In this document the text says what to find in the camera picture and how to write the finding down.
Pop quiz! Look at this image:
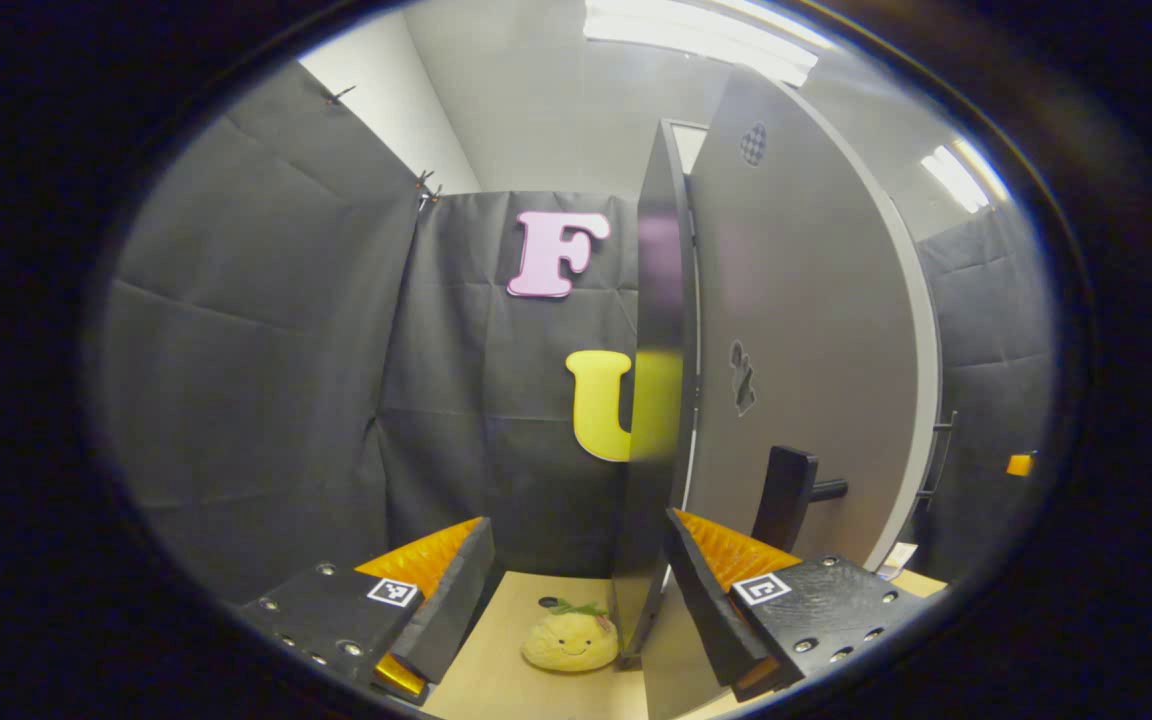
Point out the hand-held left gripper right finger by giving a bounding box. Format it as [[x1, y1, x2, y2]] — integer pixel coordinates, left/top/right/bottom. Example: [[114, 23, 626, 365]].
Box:
[[662, 506, 924, 703]]

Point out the yellow plush toy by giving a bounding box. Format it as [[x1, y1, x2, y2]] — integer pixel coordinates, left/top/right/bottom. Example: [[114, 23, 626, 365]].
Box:
[[521, 598, 621, 674]]

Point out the ceiling light panel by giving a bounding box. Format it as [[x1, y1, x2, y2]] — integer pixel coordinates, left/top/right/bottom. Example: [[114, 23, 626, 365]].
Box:
[[584, 0, 832, 87], [921, 138, 1013, 214]]

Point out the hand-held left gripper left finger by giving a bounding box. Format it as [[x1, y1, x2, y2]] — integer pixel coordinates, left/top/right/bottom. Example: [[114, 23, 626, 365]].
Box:
[[234, 515, 497, 707]]

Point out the white book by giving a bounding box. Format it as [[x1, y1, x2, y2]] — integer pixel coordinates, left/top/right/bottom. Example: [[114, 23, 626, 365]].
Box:
[[876, 542, 923, 583]]

